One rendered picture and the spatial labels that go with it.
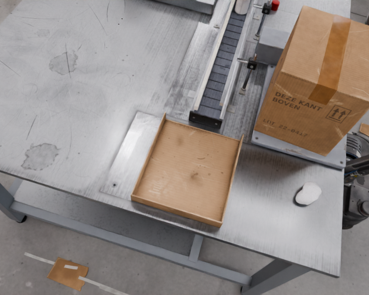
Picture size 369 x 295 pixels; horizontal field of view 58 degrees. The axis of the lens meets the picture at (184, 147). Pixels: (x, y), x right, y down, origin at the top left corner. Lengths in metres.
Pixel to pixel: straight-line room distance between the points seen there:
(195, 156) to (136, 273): 0.88
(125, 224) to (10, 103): 0.73
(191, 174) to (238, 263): 0.90
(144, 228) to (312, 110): 0.93
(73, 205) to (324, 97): 1.18
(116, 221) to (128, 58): 0.74
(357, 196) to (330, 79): 1.00
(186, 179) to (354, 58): 0.57
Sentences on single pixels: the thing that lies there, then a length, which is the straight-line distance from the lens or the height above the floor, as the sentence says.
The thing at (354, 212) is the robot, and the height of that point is 0.28.
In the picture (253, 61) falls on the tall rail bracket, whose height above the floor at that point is 0.97.
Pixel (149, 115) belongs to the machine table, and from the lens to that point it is 1.10.
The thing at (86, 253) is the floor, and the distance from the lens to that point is 1.79.
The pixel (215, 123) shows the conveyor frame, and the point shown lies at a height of 0.86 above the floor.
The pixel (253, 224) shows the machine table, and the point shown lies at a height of 0.83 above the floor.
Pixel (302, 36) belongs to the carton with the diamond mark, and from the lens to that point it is 1.02.
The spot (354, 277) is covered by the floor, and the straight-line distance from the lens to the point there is 2.02.
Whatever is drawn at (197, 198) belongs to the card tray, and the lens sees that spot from 0.96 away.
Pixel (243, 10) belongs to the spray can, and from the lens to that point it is 1.42.
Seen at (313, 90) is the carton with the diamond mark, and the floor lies 1.09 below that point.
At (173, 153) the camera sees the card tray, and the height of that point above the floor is 0.83.
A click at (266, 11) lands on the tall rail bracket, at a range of 1.36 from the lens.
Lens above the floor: 1.72
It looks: 59 degrees down
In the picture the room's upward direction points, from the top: 9 degrees clockwise
